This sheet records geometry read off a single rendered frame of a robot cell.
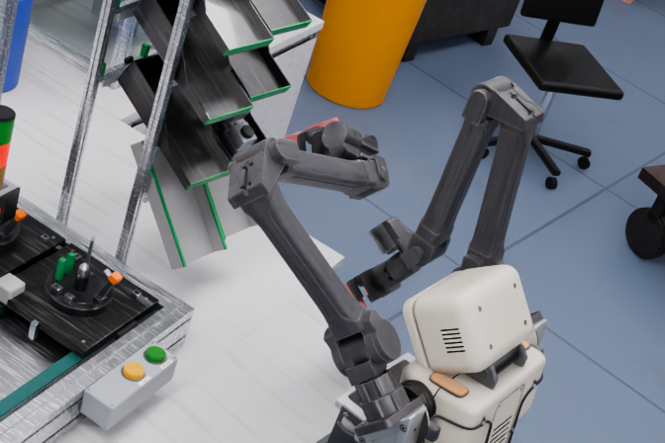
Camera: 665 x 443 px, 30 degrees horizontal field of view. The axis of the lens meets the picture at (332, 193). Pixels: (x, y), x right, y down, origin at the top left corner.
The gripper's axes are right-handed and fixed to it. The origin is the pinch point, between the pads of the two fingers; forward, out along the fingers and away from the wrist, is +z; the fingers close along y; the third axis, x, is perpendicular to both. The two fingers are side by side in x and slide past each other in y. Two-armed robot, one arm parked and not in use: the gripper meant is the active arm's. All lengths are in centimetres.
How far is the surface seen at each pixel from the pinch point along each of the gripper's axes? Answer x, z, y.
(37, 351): 32, 23, 55
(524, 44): 47, 108, -288
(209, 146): 2.2, 17.1, 8.3
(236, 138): 1.1, 13.4, 3.7
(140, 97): -10.7, 24.1, 20.0
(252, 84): -10.4, 10.2, 0.5
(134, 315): 30.2, 15.1, 36.4
